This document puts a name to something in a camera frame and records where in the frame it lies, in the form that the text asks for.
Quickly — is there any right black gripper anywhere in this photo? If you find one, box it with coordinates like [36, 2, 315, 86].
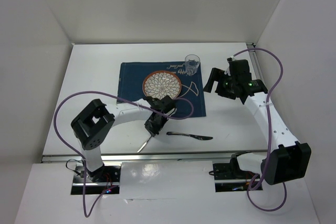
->
[203, 67, 237, 100]

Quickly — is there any silver fork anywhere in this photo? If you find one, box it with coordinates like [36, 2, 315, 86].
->
[137, 136, 153, 153]

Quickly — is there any clear drinking glass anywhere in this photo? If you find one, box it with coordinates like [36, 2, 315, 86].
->
[185, 54, 200, 76]

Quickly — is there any floral ceramic plate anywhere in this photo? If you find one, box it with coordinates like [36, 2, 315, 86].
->
[142, 70, 182, 100]

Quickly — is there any blue fish placemat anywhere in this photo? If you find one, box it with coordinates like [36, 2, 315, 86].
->
[118, 61, 206, 118]

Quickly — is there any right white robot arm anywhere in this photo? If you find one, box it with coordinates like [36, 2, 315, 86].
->
[203, 58, 311, 185]

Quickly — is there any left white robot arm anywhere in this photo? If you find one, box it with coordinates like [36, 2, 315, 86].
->
[71, 95, 176, 182]

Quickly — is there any silver table knife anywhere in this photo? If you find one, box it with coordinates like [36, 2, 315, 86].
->
[166, 132, 213, 141]

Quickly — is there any aluminium front rail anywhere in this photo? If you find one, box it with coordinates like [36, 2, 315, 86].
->
[41, 151, 243, 163]

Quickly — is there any aluminium rail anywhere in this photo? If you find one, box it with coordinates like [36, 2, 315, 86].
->
[246, 43, 264, 81]
[41, 151, 243, 163]

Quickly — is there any aluminium right side rail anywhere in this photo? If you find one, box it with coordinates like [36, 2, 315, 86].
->
[246, 43, 264, 81]

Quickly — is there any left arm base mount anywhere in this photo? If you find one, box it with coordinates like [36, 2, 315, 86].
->
[65, 158, 121, 195]

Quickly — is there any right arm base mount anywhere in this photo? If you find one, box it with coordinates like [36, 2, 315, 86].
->
[208, 152, 255, 193]

